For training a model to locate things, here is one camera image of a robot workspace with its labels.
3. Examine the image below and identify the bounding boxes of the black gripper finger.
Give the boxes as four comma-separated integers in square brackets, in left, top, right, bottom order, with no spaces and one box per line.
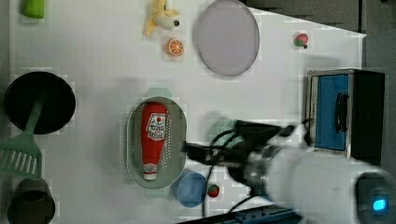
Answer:
[183,142,211,152]
[187,149,208,162]

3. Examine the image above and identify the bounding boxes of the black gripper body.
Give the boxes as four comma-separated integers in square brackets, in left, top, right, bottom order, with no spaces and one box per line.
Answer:
[208,120,297,175]

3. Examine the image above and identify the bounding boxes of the red plush ketchup bottle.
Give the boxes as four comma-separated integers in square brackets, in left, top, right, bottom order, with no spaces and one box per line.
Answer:
[141,103,167,181]

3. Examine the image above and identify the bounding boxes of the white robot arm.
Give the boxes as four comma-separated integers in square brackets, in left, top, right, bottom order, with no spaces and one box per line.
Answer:
[183,120,395,224]

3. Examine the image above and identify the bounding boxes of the green oval strainer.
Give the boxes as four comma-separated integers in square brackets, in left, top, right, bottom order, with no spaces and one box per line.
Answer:
[124,88,187,199]

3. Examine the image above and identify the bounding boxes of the green mug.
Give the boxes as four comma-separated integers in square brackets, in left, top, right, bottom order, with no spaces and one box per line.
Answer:
[208,119,244,148]

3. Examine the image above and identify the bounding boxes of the blue cup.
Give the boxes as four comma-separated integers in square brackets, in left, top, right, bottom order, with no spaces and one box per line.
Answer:
[171,169,207,207]

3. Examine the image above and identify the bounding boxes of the strawberry toy near cup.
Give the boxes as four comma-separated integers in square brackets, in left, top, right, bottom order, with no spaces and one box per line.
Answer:
[207,184,219,198]

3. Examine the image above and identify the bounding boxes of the orange slice toy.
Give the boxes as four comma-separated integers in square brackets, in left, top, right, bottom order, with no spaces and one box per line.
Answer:
[165,38,184,57]

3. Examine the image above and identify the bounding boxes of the lilac round plate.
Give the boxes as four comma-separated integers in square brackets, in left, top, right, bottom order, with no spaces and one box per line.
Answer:
[194,0,260,77]

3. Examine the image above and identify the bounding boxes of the black toaster oven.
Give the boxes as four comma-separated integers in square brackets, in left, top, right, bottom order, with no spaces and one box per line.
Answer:
[305,69,385,165]

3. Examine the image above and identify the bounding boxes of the strawberry toy near oven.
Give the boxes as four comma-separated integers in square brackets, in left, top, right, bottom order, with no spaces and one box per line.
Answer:
[293,34,309,49]

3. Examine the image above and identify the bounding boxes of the yellow plush banana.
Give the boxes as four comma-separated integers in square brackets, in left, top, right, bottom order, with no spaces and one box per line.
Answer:
[145,0,180,36]

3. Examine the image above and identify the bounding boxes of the dark olive cup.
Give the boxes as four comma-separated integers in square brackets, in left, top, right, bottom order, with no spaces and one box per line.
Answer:
[7,178,56,224]

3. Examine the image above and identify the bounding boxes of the green slotted spatula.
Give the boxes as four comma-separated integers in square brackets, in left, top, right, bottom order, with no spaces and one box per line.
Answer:
[0,99,43,180]

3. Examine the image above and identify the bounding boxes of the black round pan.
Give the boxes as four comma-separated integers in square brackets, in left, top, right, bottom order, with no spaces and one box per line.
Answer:
[5,71,77,134]

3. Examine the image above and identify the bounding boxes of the green cylinder toy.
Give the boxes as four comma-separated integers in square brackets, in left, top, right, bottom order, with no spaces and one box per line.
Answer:
[21,0,45,19]

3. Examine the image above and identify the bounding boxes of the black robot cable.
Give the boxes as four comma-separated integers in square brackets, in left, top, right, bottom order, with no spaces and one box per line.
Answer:
[200,127,269,218]

